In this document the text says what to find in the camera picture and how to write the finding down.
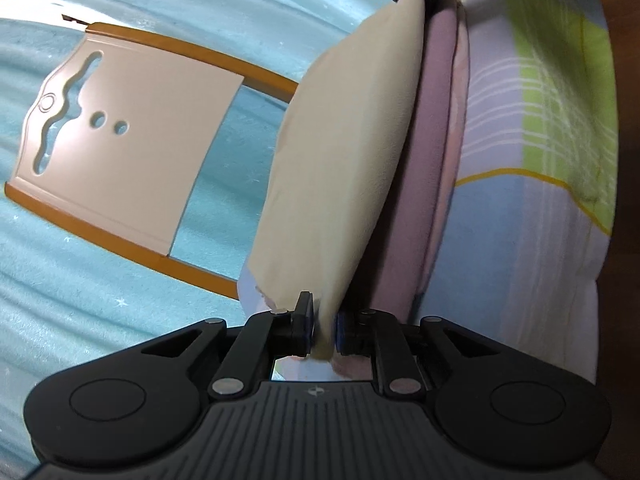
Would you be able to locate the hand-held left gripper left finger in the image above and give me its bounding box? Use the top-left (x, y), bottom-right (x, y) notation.
top-left (142, 291), bottom-right (317, 402)

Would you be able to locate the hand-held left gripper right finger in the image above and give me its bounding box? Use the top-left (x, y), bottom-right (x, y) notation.
top-left (336, 309), bottom-right (482, 397)

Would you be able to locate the beige cloth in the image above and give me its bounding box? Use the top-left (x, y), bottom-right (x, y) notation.
top-left (246, 0), bottom-right (441, 362)

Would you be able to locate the pale mauve folded cloth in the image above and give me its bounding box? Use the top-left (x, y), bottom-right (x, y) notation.
top-left (345, 0), bottom-right (472, 382)

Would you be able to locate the striped pastel bedding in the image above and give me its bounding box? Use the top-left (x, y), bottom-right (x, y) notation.
top-left (235, 0), bottom-right (621, 386)

